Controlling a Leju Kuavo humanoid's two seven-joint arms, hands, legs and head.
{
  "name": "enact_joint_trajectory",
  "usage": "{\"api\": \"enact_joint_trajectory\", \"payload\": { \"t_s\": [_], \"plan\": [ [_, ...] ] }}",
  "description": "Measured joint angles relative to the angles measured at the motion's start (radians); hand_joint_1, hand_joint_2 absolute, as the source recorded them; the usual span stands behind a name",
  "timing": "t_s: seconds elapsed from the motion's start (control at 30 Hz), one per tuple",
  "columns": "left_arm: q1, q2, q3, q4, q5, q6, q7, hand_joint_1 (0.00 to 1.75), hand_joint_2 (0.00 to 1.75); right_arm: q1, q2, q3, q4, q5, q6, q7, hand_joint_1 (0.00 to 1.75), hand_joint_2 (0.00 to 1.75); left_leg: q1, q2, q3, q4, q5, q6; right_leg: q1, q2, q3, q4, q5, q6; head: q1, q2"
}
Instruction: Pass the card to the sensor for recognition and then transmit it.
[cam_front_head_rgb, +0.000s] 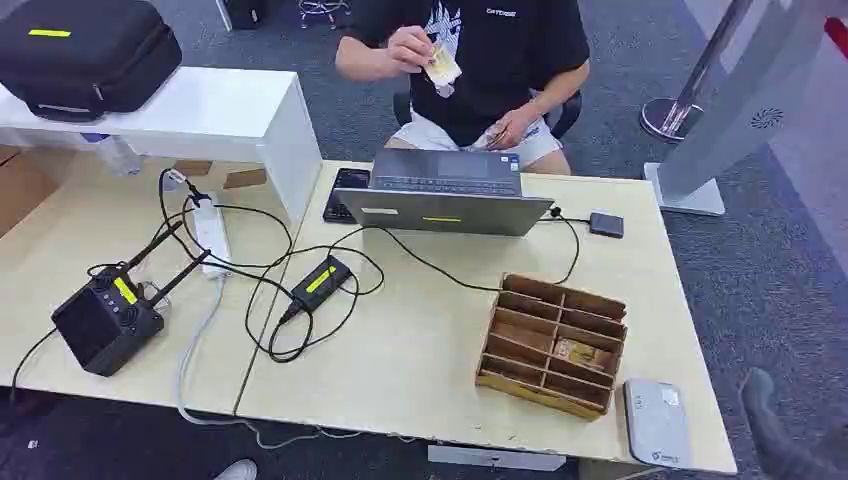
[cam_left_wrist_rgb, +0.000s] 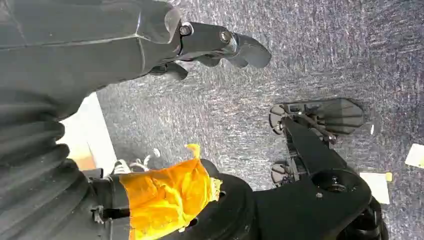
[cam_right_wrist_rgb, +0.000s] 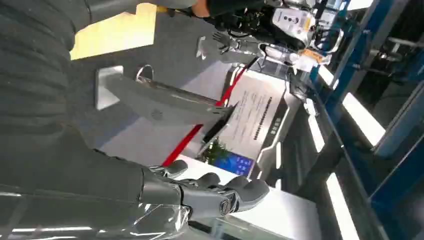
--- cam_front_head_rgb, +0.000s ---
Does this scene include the person's right hand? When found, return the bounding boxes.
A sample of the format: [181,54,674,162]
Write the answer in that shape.
[386,25,436,75]

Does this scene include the person's left hand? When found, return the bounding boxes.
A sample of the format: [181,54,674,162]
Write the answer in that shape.
[487,105,539,151]

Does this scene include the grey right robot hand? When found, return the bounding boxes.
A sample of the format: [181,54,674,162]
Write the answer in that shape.
[739,366,848,480]

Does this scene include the stack of cards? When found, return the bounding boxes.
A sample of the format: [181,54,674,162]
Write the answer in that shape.
[474,125,509,152]

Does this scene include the pale card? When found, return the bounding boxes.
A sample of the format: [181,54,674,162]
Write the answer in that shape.
[423,42,463,99]

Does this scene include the person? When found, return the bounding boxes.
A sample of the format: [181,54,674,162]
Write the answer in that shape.
[334,0,592,178]

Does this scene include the chrome chair base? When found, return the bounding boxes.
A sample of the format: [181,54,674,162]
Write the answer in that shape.
[296,0,354,29]

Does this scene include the grey laptop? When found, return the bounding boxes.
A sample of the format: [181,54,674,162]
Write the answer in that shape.
[333,148,555,238]

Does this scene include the small dark external drive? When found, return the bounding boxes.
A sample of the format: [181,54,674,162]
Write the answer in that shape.
[588,211,626,240]

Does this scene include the black smartphone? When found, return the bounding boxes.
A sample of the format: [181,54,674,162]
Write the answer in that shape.
[322,167,372,225]

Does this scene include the card with printed face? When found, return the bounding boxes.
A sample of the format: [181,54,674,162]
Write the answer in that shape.
[553,337,616,372]

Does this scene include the white side table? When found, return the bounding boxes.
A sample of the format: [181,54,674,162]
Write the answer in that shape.
[0,66,325,224]

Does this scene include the white floor stand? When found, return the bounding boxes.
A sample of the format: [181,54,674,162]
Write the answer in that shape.
[643,0,848,217]

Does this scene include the black power adapter yellow label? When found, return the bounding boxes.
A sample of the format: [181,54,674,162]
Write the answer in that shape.
[278,255,353,325]

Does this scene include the wooden compartment box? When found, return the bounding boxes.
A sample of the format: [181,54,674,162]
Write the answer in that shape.
[474,272,629,423]

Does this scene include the white power strip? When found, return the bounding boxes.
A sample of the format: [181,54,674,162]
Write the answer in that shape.
[191,194,233,280]

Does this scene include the clear water bottle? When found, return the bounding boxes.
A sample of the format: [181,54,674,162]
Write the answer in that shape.
[81,132,144,178]

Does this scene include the black case yellow label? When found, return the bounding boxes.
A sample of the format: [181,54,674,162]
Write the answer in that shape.
[0,0,184,123]

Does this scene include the red barrier belt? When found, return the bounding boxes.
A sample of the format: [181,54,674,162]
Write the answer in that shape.
[823,15,848,48]

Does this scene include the cardboard box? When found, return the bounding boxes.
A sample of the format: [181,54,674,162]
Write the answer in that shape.
[0,144,81,240]

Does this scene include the black router with antennas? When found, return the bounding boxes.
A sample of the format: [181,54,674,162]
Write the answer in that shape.
[50,221,213,378]

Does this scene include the white shoe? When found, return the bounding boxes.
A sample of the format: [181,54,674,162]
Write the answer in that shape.
[213,458,259,480]

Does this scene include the black laptop power cable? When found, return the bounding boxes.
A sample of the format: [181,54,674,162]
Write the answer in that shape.
[344,206,582,293]

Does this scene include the chrome stanchion post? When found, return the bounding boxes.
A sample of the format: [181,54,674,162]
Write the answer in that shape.
[639,0,757,144]

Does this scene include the black tangled cables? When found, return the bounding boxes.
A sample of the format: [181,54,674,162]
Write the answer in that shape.
[150,167,386,365]

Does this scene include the white power strip cable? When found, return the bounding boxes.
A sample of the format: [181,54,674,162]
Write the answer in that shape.
[174,274,364,452]

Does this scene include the black router cable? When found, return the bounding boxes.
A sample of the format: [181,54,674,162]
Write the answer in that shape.
[9,327,60,405]

